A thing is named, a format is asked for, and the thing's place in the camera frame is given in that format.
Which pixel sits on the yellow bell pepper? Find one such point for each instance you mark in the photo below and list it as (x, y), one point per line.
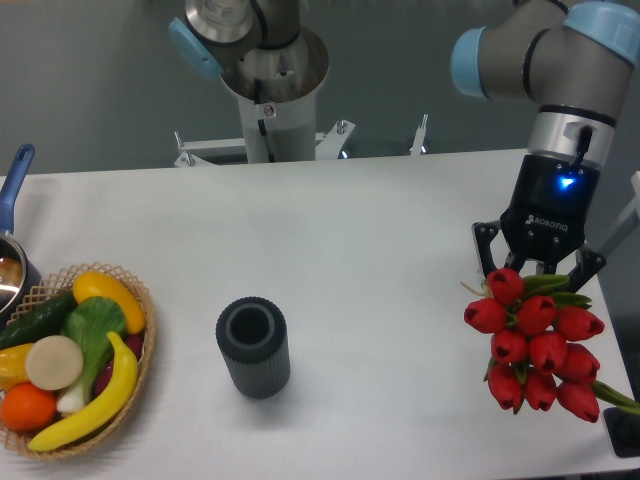
(13, 366)

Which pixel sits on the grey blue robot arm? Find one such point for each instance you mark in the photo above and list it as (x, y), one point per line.
(574, 59)

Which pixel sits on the black device at edge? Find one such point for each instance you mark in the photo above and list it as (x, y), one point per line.
(623, 430)

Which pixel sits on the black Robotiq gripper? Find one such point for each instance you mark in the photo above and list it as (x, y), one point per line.
(544, 221)

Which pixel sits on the white frame at right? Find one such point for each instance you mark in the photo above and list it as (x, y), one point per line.
(623, 225)

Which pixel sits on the woven wicker basket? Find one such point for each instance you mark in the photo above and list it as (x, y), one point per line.
(52, 286)

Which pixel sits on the yellow banana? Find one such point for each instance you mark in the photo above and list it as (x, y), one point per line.
(100, 410)

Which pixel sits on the orange fruit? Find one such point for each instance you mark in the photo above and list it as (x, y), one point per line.
(27, 408)

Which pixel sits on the dark grey ribbed vase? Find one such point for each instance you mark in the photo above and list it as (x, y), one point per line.
(252, 336)

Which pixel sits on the beige round slice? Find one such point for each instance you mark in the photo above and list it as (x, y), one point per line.
(54, 363)

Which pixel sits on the blue handled saucepan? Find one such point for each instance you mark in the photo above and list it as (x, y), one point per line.
(18, 274)

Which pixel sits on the white metal base frame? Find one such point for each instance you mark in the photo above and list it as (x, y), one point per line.
(328, 146)

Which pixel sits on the green cucumber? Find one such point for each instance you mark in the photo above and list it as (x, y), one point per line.
(44, 320)

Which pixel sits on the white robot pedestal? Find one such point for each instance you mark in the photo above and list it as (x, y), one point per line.
(276, 94)

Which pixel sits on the green bok choy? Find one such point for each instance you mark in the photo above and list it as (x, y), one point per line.
(88, 325)

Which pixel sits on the purple vegetable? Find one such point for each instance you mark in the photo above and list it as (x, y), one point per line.
(135, 343)

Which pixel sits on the red tulip bouquet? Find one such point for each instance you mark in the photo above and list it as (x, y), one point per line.
(537, 330)

